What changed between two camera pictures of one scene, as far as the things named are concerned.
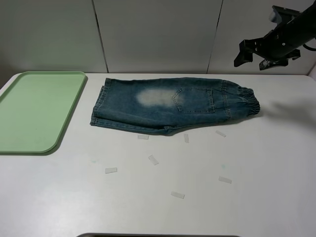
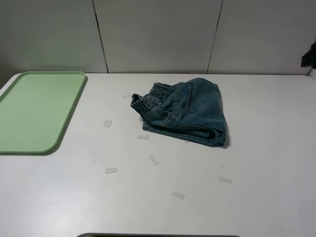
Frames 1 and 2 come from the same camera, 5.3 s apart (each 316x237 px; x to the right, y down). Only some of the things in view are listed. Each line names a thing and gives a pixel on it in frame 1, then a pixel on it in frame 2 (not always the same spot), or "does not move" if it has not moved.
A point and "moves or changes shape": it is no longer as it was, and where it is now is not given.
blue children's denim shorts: (158, 105) moves or changes shape
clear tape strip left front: (110, 170) does not move
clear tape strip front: (177, 194) does not move
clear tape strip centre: (152, 159) does not move
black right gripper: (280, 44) -> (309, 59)
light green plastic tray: (35, 108) does not move
